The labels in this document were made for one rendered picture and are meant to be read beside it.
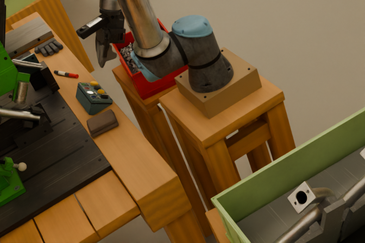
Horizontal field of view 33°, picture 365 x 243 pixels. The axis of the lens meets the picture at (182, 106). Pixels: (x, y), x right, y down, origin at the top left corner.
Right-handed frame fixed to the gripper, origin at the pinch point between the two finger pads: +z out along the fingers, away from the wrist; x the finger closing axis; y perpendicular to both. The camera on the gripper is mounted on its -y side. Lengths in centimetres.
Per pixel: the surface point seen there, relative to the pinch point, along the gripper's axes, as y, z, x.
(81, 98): -7.0, 12.1, -1.6
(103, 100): -2.7, 9.3, -11.0
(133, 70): 15.6, 4.7, 3.5
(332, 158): 32, 0, -85
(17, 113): -29.8, 15.2, -2.1
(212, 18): 147, 26, 147
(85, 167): -17.3, 22.0, -32.6
